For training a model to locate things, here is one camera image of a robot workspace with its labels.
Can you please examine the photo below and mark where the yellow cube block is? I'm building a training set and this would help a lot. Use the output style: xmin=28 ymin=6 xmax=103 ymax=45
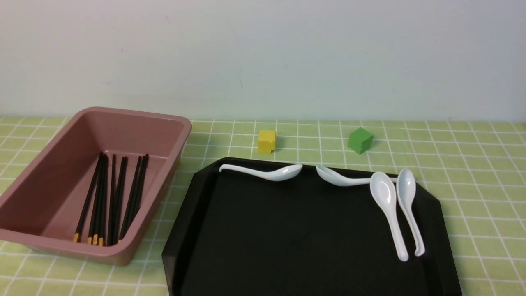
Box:
xmin=257 ymin=129 xmax=276 ymax=154

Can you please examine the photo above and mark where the white ceramic spoon far left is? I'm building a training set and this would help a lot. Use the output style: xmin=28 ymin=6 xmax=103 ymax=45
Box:
xmin=219 ymin=164 xmax=304 ymax=182

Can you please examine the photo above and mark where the white ceramic spoon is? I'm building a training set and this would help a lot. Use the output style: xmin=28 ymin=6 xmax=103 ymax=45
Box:
xmin=316 ymin=165 xmax=371 ymax=187
xmin=219 ymin=164 xmax=304 ymax=182
xmin=369 ymin=171 xmax=409 ymax=262
xmin=396 ymin=167 xmax=426 ymax=257

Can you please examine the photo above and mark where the white ceramic spoon upper middle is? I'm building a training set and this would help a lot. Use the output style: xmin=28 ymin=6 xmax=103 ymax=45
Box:
xmin=316 ymin=165 xmax=371 ymax=187

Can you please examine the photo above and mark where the black plastic tray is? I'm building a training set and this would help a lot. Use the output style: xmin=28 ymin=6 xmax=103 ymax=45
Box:
xmin=162 ymin=157 xmax=462 ymax=296

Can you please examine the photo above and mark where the green cube block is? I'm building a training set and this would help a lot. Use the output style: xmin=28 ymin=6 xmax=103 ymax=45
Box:
xmin=347 ymin=127 xmax=374 ymax=154

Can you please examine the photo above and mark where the white ceramic spoon centre right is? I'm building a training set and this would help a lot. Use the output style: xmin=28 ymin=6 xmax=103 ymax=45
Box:
xmin=369 ymin=171 xmax=409 ymax=262

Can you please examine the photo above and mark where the black chopstick yellow tip rightmost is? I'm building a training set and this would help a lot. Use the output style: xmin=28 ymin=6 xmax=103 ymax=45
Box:
xmin=126 ymin=154 xmax=150 ymax=233

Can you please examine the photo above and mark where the black chopstick yellow tip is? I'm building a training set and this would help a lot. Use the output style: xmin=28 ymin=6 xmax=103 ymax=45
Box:
xmin=98 ymin=154 xmax=109 ymax=247
xmin=92 ymin=153 xmax=109 ymax=247
xmin=117 ymin=156 xmax=143 ymax=243
xmin=87 ymin=152 xmax=105 ymax=244
xmin=73 ymin=152 xmax=104 ymax=243
xmin=126 ymin=154 xmax=150 ymax=233
xmin=111 ymin=157 xmax=128 ymax=245

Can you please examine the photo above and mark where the white ceramic spoon far right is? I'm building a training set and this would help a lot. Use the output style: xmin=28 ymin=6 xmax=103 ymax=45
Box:
xmin=396 ymin=167 xmax=426 ymax=257

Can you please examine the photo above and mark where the black chopstick yellow tip leftmost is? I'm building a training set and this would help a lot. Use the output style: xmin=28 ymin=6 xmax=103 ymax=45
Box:
xmin=73 ymin=152 xmax=104 ymax=243

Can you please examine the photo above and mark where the pink plastic rectangular bin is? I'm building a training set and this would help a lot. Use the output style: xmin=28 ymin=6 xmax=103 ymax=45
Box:
xmin=0 ymin=107 xmax=192 ymax=266

